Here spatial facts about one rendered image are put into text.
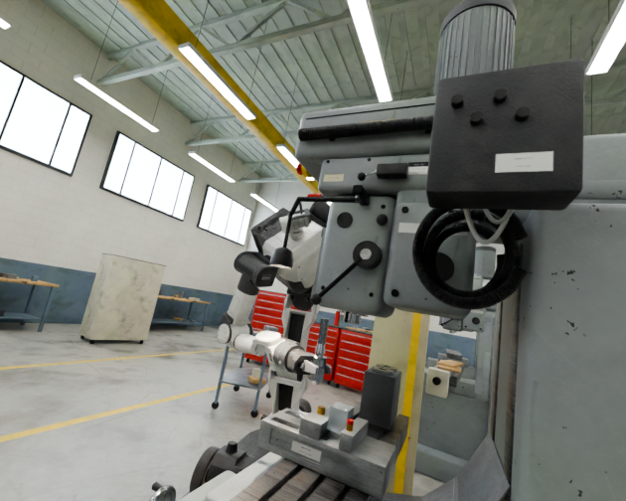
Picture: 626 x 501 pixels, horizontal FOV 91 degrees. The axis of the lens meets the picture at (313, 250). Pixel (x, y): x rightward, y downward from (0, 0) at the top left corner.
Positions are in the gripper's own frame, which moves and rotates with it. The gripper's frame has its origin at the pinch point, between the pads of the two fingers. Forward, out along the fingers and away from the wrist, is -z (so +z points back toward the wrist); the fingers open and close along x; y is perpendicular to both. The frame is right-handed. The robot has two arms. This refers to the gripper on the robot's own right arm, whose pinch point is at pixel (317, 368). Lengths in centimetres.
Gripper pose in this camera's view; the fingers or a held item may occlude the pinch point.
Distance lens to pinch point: 98.0
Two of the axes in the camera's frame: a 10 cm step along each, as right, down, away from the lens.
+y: -1.7, 9.7, -1.7
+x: 7.5, 2.4, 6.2
